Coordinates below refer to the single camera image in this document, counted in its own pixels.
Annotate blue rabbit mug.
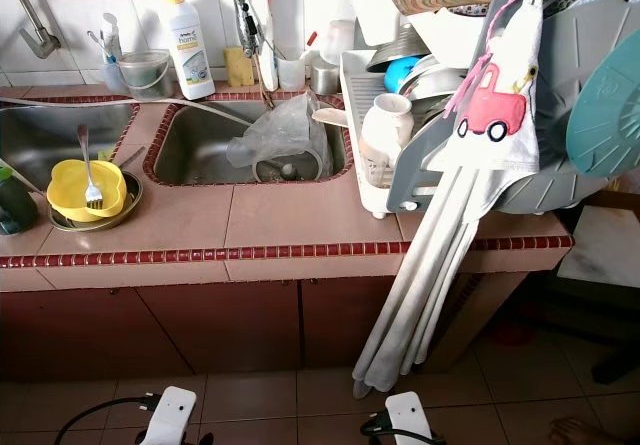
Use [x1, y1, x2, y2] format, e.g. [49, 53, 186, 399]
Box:
[0, 165, 39, 236]

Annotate yellow plastic bowl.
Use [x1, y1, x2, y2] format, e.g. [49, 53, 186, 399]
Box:
[46, 159, 126, 223]

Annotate shallow stainless steel bowl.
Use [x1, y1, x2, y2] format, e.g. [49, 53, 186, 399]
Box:
[46, 170, 143, 233]

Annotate stainless steel sink basin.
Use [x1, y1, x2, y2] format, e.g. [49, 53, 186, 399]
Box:
[145, 97, 346, 186]
[0, 100, 139, 191]

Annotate steel fork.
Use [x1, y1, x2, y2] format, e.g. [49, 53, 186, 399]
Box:
[76, 125, 106, 210]

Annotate small clear toothbrush cup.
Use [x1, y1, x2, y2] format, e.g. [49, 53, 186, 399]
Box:
[100, 50, 126, 93]

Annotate brown cabinet front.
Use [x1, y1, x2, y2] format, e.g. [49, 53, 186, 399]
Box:
[0, 275, 531, 381]

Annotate white bottle yellow cap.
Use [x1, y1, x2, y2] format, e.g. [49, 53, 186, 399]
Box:
[160, 0, 216, 101]

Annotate mustard yellow sponge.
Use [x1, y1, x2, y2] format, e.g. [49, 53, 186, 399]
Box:
[225, 47, 254, 88]

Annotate clear plastic bag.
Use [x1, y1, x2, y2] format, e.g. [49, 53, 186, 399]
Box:
[225, 93, 326, 181]

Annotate white bottle green cap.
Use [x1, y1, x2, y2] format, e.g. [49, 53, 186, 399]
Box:
[250, 0, 279, 91]

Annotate chrome sink faucet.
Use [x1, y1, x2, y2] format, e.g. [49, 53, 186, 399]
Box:
[228, 0, 261, 61]

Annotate translucent white plastic cup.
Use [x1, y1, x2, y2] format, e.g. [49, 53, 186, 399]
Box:
[275, 33, 316, 91]

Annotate small stainless steel cup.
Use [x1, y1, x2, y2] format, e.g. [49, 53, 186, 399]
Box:
[308, 57, 341, 96]

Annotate white plastic dish rack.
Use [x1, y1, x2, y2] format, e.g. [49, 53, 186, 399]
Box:
[338, 50, 461, 219]

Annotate white ceramic jug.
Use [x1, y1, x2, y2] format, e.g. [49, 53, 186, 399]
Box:
[360, 93, 414, 171]

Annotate blue bowl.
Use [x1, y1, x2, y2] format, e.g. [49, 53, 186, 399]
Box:
[382, 55, 423, 94]

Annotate stacked steel plates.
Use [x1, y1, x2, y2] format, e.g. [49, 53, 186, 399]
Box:
[400, 53, 476, 101]

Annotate white towel pink car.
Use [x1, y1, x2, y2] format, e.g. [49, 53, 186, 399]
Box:
[440, 0, 551, 176]

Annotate teal plastic lid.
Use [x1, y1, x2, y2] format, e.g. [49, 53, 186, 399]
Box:
[565, 30, 640, 178]

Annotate grey plastic tray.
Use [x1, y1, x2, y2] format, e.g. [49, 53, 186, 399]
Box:
[385, 0, 640, 216]

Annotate person bare foot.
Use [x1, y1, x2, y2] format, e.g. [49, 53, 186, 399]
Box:
[550, 417, 621, 445]

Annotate chrome wall tap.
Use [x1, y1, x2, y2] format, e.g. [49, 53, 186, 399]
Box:
[5, 0, 61, 61]

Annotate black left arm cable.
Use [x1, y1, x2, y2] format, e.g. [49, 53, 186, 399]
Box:
[55, 393, 161, 445]

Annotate white counter hose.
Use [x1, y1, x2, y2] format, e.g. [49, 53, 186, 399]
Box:
[0, 95, 251, 131]

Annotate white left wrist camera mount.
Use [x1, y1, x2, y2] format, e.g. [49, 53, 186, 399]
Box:
[143, 386, 197, 445]

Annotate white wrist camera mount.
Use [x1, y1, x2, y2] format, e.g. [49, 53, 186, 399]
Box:
[387, 392, 433, 445]
[143, 386, 197, 445]

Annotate cream plastic handle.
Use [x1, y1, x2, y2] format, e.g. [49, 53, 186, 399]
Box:
[310, 108, 349, 129]

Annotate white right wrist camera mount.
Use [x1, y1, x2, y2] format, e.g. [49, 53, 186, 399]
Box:
[387, 392, 433, 445]

